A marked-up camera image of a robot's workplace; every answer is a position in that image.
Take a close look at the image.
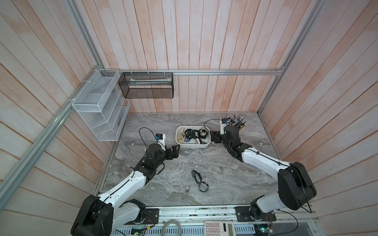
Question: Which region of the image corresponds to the small black watch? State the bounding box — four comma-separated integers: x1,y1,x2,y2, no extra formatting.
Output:
198,182,209,193

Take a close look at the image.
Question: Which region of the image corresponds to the grey cable loop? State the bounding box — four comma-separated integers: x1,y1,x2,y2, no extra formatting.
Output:
160,219,183,236

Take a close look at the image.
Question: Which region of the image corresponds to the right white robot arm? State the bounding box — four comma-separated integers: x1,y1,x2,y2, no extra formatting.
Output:
211,125,317,219

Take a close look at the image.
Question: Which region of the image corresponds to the black chunky watch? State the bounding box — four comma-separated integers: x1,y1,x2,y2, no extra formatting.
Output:
184,129,198,142

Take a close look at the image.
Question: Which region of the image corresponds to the gold metal watch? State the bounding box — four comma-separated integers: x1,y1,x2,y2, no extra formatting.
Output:
199,127,208,139

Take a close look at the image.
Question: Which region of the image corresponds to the silver metal watch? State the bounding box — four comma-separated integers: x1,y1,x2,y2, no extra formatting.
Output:
182,185,191,200

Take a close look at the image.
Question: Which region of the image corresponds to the black mesh wall basket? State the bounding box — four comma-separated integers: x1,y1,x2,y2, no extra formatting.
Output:
118,72,174,99

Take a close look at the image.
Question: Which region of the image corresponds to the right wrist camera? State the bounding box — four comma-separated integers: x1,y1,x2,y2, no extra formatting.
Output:
220,118,229,135

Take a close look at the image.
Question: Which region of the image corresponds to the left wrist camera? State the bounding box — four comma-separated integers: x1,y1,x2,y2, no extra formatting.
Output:
155,133,166,150

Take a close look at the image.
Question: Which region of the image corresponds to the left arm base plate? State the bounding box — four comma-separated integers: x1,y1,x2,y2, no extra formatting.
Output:
125,208,159,225

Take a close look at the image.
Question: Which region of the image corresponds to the bundle of pens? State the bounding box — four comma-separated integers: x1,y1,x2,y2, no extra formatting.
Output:
226,115,246,130

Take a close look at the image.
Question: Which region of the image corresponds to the beige band watch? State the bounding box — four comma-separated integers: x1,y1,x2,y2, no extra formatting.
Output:
177,132,186,144

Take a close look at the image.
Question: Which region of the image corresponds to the white calculator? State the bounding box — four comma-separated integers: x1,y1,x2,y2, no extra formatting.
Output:
204,221,236,236

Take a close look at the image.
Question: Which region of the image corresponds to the white wire mesh shelf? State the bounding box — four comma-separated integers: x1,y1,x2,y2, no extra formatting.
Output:
72,69,131,142

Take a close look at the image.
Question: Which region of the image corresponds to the white plastic storage box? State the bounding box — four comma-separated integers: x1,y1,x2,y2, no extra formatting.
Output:
175,125,211,148

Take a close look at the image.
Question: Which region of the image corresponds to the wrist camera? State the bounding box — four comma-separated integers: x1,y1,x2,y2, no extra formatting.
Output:
220,118,229,135
155,133,166,150

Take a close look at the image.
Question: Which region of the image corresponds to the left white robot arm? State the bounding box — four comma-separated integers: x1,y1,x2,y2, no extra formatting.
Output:
70,143,180,236

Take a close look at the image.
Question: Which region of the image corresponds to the black strap watch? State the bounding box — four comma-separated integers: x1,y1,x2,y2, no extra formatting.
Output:
192,170,202,184

